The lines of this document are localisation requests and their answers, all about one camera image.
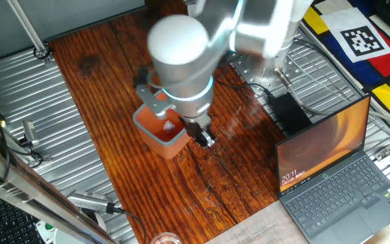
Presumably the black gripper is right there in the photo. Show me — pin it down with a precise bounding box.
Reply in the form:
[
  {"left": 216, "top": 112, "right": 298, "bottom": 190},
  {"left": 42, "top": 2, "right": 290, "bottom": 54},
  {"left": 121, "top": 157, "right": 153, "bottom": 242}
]
[{"left": 180, "top": 116, "right": 218, "bottom": 148}]

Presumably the white paper ball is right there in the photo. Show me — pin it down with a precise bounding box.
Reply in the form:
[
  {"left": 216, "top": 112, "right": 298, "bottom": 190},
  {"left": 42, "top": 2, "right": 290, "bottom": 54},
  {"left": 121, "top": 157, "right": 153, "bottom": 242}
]
[{"left": 162, "top": 119, "right": 176, "bottom": 134}]

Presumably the orange trash can grey rim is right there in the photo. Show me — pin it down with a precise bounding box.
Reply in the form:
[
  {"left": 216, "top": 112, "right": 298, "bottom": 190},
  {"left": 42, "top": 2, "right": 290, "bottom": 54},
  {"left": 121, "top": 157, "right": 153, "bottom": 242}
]
[{"left": 132, "top": 89, "right": 194, "bottom": 160}]

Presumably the black power adapter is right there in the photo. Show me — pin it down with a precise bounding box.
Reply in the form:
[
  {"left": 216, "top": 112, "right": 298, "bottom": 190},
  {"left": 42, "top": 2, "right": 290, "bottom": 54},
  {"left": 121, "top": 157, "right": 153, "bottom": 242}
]
[{"left": 268, "top": 91, "right": 313, "bottom": 137}]

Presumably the clear glass cup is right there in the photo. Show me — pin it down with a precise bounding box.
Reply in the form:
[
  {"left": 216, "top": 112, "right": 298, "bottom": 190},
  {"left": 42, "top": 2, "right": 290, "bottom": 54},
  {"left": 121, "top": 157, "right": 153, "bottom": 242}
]
[{"left": 149, "top": 232, "right": 184, "bottom": 244}]

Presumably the dark grey laptop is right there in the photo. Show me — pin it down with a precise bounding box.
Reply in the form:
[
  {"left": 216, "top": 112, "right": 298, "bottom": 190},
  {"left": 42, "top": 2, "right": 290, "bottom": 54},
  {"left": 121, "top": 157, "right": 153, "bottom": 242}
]
[{"left": 274, "top": 94, "right": 390, "bottom": 244}]

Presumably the white box green button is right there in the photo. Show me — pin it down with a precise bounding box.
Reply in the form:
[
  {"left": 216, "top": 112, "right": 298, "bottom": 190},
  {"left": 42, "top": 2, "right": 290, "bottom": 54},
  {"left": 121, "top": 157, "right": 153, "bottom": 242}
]
[{"left": 35, "top": 220, "right": 58, "bottom": 244}]

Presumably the white paper with marker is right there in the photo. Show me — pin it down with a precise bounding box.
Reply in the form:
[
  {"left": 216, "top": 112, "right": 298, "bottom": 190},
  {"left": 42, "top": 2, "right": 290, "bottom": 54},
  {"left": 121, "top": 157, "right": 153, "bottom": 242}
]
[{"left": 320, "top": 7, "right": 390, "bottom": 64}]

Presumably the colourful block pattern cloth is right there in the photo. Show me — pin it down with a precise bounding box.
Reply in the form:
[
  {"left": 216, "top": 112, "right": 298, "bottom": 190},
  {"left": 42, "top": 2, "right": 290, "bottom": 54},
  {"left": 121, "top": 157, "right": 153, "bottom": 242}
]
[{"left": 299, "top": 0, "right": 390, "bottom": 129}]

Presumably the thin metal pole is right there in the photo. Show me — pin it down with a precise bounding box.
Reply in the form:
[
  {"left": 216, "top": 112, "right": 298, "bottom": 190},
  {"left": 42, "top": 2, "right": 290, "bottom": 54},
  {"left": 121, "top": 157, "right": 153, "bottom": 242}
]
[{"left": 7, "top": 0, "right": 56, "bottom": 65}]

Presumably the black keyboard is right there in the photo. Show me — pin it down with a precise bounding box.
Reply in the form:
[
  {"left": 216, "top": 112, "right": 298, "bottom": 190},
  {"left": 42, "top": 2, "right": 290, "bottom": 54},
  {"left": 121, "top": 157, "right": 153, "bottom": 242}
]
[{"left": 0, "top": 196, "right": 47, "bottom": 244}]

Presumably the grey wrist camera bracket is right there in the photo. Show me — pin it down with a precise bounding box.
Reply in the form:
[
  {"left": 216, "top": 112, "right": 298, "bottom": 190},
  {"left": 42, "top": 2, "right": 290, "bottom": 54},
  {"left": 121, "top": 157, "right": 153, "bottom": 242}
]
[{"left": 133, "top": 66, "right": 177, "bottom": 121}]

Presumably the black power cable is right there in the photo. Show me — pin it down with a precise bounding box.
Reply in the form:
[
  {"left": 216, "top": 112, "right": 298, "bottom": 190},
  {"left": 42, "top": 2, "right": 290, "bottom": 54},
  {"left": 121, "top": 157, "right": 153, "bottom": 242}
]
[{"left": 213, "top": 77, "right": 274, "bottom": 100}]

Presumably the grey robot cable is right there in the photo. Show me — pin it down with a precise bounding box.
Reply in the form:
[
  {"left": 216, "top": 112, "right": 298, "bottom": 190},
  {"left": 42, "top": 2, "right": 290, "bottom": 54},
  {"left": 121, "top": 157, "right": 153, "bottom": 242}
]
[{"left": 274, "top": 66, "right": 390, "bottom": 138}]

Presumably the black camera cable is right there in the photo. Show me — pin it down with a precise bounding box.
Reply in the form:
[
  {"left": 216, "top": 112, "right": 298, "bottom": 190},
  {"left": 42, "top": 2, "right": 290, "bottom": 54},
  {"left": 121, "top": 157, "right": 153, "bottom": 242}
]
[{"left": 112, "top": 205, "right": 148, "bottom": 244}]

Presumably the silver depth camera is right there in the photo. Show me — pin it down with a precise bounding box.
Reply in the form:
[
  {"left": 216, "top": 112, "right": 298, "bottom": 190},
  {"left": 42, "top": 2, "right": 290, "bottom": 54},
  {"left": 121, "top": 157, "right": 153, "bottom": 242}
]
[{"left": 66, "top": 189, "right": 116, "bottom": 215}]

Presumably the small grey camera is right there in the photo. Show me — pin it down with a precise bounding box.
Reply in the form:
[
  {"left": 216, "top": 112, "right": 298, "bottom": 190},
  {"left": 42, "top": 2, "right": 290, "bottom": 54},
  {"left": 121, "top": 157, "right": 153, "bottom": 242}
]
[{"left": 20, "top": 120, "right": 42, "bottom": 148}]

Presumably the shiny metal frame bar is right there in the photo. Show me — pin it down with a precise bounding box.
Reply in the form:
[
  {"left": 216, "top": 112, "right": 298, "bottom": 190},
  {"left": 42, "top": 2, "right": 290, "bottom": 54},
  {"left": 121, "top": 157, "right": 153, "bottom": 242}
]
[{"left": 0, "top": 135, "right": 118, "bottom": 244}]

